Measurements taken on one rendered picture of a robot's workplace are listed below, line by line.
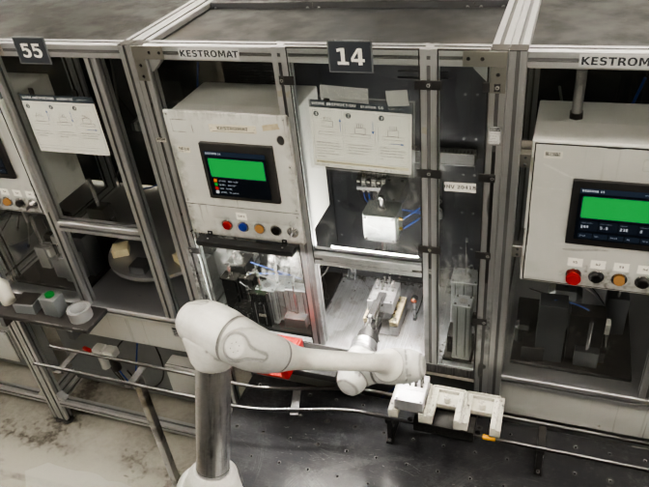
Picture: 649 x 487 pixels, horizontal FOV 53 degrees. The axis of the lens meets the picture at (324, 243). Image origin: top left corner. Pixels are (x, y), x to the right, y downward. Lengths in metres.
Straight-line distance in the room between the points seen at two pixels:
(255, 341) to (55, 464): 2.16
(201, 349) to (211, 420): 0.25
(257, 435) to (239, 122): 1.16
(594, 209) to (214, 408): 1.16
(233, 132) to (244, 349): 0.71
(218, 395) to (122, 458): 1.70
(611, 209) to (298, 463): 1.33
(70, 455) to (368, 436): 1.73
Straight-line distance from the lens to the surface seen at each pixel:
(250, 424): 2.53
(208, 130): 2.05
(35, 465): 3.68
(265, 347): 1.64
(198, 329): 1.73
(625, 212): 1.85
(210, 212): 2.22
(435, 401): 2.27
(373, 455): 2.38
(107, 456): 3.55
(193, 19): 2.33
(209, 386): 1.84
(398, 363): 2.02
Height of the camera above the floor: 2.59
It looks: 35 degrees down
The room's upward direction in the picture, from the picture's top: 7 degrees counter-clockwise
